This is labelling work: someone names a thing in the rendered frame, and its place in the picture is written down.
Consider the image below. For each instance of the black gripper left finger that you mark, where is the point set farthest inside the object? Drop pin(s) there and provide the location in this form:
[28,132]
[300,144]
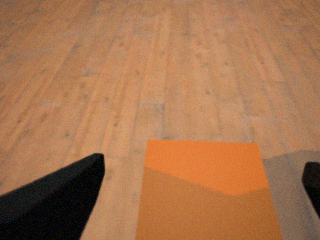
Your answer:
[56,206]

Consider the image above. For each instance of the orange block with dark blue square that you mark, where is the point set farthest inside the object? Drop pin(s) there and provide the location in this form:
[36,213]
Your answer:
[200,190]

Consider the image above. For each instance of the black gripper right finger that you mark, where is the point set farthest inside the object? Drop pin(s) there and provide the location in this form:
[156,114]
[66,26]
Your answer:
[311,182]

